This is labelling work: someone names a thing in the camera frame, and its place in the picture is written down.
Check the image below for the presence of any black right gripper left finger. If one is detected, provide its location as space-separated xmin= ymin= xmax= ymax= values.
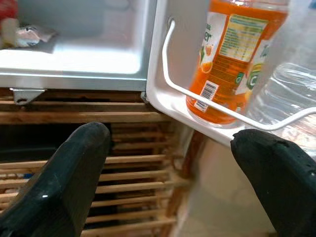
xmin=0 ymin=121 xmax=111 ymax=237

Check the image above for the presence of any metal fridge foot bracket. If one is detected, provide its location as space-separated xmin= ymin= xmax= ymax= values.
xmin=11 ymin=87 xmax=46 ymax=106

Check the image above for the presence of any clear water bottle blue cap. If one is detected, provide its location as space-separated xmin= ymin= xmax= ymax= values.
xmin=243 ymin=0 xmax=316 ymax=158

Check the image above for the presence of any silver food packet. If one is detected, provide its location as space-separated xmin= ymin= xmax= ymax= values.
xmin=16 ymin=23 xmax=59 ymax=47

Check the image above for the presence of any small dark steel fridge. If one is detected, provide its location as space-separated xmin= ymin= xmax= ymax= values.
xmin=0 ymin=0 xmax=316 ymax=158

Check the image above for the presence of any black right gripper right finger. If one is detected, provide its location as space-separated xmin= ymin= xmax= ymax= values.
xmin=230 ymin=128 xmax=316 ymax=237

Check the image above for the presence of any orange juice bottle green cap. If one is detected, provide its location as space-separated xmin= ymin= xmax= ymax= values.
xmin=186 ymin=0 xmax=289 ymax=128

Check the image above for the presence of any wooden slat rack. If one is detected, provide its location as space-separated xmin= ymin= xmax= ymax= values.
xmin=0 ymin=87 xmax=196 ymax=237

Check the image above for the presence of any white wire door rail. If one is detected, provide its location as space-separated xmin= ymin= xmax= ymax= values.
xmin=161 ymin=17 xmax=316 ymax=131

